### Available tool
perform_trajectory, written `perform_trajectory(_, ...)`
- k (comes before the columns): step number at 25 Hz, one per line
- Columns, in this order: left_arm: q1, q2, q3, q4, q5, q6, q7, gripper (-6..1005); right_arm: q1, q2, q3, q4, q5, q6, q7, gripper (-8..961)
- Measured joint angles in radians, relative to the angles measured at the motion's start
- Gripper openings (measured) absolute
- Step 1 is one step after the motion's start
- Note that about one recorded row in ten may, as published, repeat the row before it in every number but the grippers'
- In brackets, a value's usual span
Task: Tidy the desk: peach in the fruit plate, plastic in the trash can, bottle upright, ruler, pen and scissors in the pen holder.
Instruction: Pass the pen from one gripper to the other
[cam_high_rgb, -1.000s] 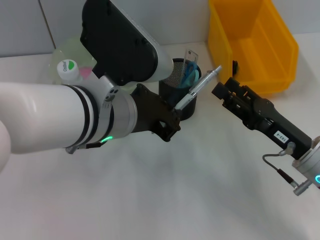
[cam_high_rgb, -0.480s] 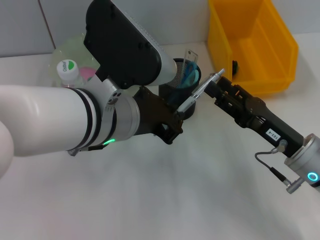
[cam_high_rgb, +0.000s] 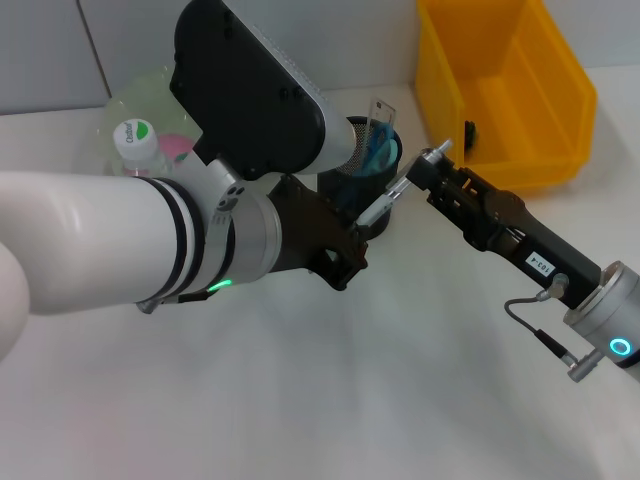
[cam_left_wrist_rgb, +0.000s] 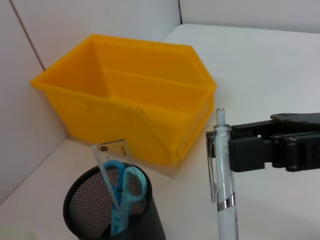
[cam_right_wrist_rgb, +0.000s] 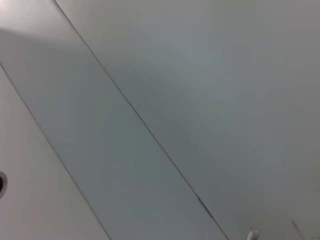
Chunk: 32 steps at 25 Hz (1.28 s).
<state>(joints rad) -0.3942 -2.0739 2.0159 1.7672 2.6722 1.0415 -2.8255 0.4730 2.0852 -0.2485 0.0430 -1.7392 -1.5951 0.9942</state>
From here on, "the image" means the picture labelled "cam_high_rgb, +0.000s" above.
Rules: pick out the black mesh pen holder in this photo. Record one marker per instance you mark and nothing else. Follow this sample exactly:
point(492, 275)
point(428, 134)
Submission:
point(352, 150)

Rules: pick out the translucent green plastic bowl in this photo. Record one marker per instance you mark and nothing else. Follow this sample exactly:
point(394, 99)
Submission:
point(140, 95)

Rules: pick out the green plastic wrapper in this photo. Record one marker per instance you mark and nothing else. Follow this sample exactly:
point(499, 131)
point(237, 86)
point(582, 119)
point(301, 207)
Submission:
point(470, 135)

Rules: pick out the silver ballpoint pen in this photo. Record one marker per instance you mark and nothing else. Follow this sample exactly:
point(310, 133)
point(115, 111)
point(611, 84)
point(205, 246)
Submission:
point(385, 200)

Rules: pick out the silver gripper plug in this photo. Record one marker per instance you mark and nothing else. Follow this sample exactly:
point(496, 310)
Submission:
point(552, 287)
point(146, 306)

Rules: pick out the pink toy peach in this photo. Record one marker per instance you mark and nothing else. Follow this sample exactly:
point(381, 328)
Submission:
point(175, 145)

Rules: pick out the yellow plastic storage bin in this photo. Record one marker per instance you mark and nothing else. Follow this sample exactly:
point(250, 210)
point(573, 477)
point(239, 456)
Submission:
point(505, 100)

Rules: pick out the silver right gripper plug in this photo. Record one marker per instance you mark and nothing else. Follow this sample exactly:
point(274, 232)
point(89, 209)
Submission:
point(552, 287)

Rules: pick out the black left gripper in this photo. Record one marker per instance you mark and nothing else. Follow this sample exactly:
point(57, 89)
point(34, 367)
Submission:
point(300, 225)

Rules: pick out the blue plastic scissors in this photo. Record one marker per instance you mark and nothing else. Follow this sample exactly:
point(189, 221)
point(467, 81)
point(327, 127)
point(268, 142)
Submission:
point(382, 145)

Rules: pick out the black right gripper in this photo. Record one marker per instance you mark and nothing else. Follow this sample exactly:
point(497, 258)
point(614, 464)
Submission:
point(545, 250)

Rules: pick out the clear green-label water bottle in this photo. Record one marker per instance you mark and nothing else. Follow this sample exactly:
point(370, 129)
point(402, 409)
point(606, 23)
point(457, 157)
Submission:
point(132, 137)

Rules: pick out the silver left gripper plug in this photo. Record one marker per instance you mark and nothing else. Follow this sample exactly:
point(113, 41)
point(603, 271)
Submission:
point(146, 306)

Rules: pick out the clear plastic ruler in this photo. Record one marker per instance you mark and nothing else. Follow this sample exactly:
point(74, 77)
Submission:
point(380, 112)

